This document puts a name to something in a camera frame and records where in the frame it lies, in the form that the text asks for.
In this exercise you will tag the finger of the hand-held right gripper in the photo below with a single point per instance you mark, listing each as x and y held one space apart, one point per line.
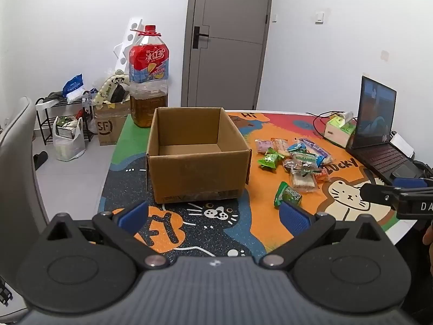
375 193
411 182

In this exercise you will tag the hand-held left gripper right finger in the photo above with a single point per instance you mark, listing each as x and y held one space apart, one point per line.
294 218

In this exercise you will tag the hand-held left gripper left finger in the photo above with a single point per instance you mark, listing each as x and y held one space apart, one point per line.
135 215

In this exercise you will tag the green white snack packet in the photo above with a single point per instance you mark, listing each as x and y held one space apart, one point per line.
306 159

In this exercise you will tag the small blue snack packet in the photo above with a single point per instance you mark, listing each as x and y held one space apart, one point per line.
297 147

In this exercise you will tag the cardboard box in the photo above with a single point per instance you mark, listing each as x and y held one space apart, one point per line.
196 176

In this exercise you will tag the person's right hand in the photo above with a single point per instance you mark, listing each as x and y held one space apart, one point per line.
429 247

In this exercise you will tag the white notebook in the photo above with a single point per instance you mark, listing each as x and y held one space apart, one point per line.
402 144

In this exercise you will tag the colourful printed table mat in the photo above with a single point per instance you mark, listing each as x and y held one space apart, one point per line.
264 189

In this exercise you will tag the green tissue box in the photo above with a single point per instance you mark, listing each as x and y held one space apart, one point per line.
338 132

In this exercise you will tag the open laptop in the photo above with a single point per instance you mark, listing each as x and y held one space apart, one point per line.
375 115

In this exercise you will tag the brown delivery box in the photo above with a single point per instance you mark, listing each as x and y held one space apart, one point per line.
108 128

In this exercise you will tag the white plastic bag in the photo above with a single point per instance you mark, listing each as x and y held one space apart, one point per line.
67 145

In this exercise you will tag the black slipper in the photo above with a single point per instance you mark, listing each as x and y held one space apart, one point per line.
40 159

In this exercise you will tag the grey chair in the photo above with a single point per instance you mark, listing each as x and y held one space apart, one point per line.
17 176

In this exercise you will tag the black shoe rack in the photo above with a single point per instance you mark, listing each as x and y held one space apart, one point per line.
50 101

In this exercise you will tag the dark cloth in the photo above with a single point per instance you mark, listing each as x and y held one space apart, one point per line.
55 95

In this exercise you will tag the blue plastic bag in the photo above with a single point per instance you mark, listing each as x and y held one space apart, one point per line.
72 84

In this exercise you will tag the large iced tea bottle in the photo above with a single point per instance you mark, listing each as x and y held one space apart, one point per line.
149 61

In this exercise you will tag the grey door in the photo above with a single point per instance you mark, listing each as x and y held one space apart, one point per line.
230 57

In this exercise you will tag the white perforated board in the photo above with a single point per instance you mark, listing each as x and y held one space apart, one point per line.
127 40

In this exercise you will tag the white wall socket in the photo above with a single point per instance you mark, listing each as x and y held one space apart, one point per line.
384 55

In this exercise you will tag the white light switch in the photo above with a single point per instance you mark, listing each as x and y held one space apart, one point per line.
319 17

